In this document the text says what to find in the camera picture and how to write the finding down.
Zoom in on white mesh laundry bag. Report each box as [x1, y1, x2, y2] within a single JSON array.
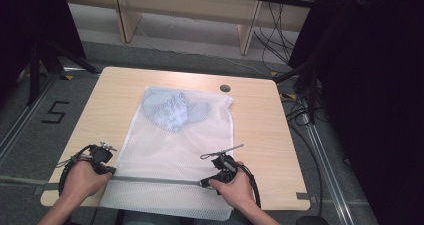
[[98, 85, 236, 222]]

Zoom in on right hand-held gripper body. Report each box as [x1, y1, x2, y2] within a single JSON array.
[[199, 143, 245, 186]]

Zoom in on person's legs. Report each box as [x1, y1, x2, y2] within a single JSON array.
[[114, 210, 254, 225]]

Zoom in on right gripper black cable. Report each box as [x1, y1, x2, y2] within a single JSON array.
[[237, 162, 262, 209]]

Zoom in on black curtain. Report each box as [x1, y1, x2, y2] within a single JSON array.
[[0, 0, 86, 103], [287, 0, 424, 225]]

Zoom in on grey patterned garment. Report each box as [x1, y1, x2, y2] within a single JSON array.
[[141, 90, 213, 134]]

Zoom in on black tripod stand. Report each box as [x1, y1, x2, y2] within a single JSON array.
[[25, 39, 102, 107], [272, 49, 322, 125]]

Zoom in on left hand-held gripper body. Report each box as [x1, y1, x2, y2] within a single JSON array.
[[87, 141, 119, 175]]

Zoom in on hanging black cables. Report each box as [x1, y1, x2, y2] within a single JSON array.
[[252, 1, 301, 73]]

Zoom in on person's left hand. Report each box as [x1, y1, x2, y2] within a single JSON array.
[[60, 159, 113, 203]]

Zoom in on metal floor rail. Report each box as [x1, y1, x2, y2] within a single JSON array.
[[0, 72, 60, 167], [300, 112, 356, 225]]

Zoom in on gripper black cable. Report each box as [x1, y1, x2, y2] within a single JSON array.
[[55, 144, 98, 198], [237, 162, 262, 209]]

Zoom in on black floor cables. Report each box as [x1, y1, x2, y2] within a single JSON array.
[[279, 90, 325, 218]]

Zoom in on person's right hand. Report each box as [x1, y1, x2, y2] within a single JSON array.
[[208, 160, 256, 212]]

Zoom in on light wooden desk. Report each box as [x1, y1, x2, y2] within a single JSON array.
[[61, 0, 322, 56]]

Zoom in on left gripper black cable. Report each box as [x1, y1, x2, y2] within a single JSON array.
[[55, 144, 98, 198]]

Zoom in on black round stool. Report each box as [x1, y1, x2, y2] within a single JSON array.
[[295, 215, 332, 225]]

